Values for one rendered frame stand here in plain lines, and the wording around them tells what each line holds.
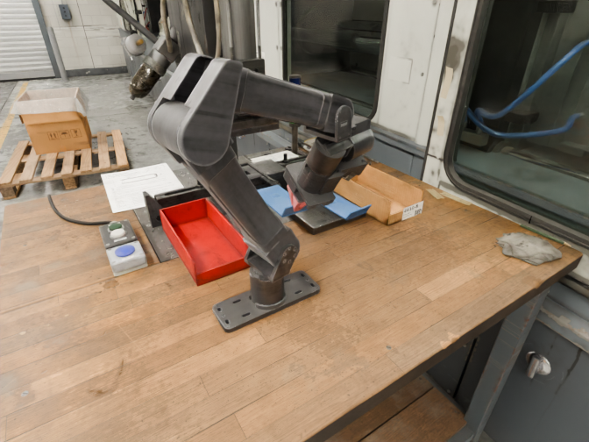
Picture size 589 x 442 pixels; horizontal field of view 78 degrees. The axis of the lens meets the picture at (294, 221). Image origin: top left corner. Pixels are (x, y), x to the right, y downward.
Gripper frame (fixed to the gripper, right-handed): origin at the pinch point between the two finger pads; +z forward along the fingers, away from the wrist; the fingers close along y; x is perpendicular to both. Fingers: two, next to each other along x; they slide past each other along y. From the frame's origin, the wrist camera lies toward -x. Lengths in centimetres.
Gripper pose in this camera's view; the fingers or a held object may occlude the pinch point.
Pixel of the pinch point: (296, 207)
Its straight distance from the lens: 78.4
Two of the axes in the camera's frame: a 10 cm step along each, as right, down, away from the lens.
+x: -8.4, 2.5, -4.7
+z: -3.0, 5.2, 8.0
